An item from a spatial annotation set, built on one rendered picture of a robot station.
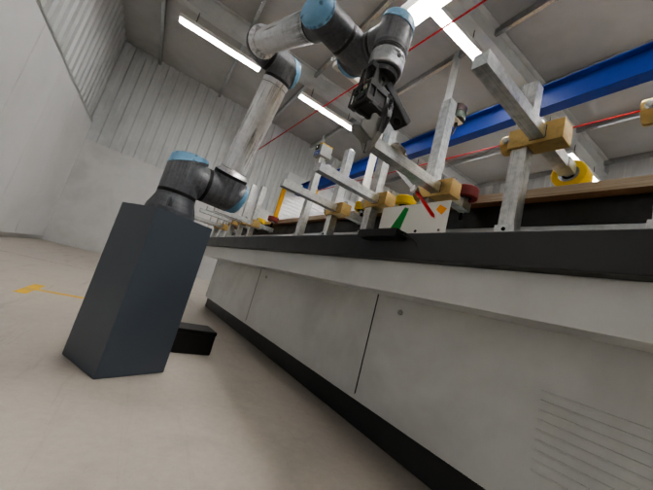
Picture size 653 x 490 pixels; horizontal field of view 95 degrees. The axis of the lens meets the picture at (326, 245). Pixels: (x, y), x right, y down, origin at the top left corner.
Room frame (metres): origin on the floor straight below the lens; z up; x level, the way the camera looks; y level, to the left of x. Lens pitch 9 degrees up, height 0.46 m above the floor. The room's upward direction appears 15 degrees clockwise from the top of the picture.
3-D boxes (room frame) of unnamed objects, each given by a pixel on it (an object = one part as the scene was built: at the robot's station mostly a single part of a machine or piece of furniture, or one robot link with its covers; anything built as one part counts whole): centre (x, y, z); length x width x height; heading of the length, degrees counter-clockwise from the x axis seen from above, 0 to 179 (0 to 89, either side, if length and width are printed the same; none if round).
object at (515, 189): (0.67, -0.40, 0.87); 0.04 x 0.04 x 0.48; 33
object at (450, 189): (0.86, -0.28, 0.85); 0.14 x 0.06 x 0.05; 33
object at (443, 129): (0.88, -0.27, 0.93); 0.04 x 0.04 x 0.48; 33
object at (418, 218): (0.89, -0.23, 0.75); 0.26 x 0.01 x 0.10; 33
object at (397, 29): (0.68, -0.02, 1.13); 0.10 x 0.09 x 0.12; 40
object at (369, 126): (0.66, -0.03, 0.86); 0.06 x 0.03 x 0.09; 123
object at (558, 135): (0.65, -0.41, 0.95); 0.14 x 0.06 x 0.05; 33
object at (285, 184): (1.22, 0.05, 0.83); 0.44 x 0.03 x 0.04; 123
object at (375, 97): (0.67, -0.02, 0.97); 0.09 x 0.08 x 0.12; 123
